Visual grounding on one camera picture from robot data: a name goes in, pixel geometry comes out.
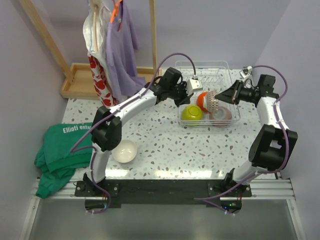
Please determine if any white wire dish rack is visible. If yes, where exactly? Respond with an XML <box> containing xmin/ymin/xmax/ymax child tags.
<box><xmin>175</xmin><ymin>60</ymin><xmax>241</xmax><ymax>128</ymax></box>

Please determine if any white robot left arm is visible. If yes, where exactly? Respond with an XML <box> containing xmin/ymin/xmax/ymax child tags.
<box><xmin>85</xmin><ymin>67</ymin><xmax>194</xmax><ymax>196</ymax></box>

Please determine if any brown patterned ceramic bowl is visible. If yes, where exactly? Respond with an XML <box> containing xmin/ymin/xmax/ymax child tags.
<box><xmin>203</xmin><ymin>90</ymin><xmax>219</xmax><ymax>113</ymax></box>

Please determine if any lime green bowl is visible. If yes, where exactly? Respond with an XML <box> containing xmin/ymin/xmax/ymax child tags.
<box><xmin>181</xmin><ymin>105</ymin><xmax>203</xmax><ymax>121</ymax></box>

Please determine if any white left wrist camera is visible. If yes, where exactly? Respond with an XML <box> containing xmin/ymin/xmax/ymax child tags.
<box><xmin>186</xmin><ymin>78</ymin><xmax>203</xmax><ymax>95</ymax></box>

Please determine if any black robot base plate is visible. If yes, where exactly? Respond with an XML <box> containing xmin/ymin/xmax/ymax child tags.
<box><xmin>74</xmin><ymin>179</ymin><xmax>252</xmax><ymax>210</ymax></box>

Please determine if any wooden clothes hanger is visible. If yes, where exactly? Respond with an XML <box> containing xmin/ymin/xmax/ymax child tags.
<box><xmin>88</xmin><ymin>0</ymin><xmax>102</xmax><ymax>52</ymax></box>

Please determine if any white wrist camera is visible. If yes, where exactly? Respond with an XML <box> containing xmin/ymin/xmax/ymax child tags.
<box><xmin>186</xmin><ymin>78</ymin><xmax>203</xmax><ymax>95</ymax></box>
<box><xmin>239</xmin><ymin>65</ymin><xmax>253</xmax><ymax>81</ymax></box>

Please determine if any plain white bowl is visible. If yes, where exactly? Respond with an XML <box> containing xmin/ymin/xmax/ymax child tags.
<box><xmin>112</xmin><ymin>139</ymin><xmax>138</xmax><ymax>164</ymax></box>

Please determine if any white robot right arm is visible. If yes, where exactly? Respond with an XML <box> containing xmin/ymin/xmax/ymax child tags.
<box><xmin>215</xmin><ymin>74</ymin><xmax>298</xmax><ymax>197</ymax></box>

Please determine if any red floral white garment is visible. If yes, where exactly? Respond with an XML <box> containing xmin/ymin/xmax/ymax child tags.
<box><xmin>82</xmin><ymin>1</ymin><xmax>117</xmax><ymax>108</ymax></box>

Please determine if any wooden clothes rack stand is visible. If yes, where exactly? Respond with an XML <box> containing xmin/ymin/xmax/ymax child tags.
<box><xmin>20</xmin><ymin>0</ymin><xmax>162</xmax><ymax>100</ymax></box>

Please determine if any green sweatshirt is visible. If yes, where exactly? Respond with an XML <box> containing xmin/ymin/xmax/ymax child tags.
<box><xmin>34</xmin><ymin>122</ymin><xmax>92</xmax><ymax>199</ymax></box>

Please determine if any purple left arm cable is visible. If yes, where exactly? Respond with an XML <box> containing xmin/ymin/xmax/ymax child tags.
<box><xmin>69</xmin><ymin>52</ymin><xmax>198</xmax><ymax>214</ymax></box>

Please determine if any pink white ceramic bowl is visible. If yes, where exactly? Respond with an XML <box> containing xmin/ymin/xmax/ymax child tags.
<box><xmin>209</xmin><ymin>106</ymin><xmax>232</xmax><ymax>128</ymax></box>

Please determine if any aluminium rail frame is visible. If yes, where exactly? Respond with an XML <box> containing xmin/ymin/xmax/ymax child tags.
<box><xmin>18</xmin><ymin>66</ymin><xmax>307</xmax><ymax>240</ymax></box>

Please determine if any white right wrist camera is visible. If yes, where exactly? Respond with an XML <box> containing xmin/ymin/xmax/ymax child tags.
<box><xmin>239</xmin><ymin>65</ymin><xmax>253</xmax><ymax>81</ymax></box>

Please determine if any orange clothes hanger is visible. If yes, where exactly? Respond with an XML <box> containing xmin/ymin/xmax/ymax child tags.
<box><xmin>109</xmin><ymin>0</ymin><xmax>124</xmax><ymax>32</ymax></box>

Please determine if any lilac purple shirt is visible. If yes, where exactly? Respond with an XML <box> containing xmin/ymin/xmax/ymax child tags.
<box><xmin>106</xmin><ymin>1</ymin><xmax>146</xmax><ymax>102</ymax></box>

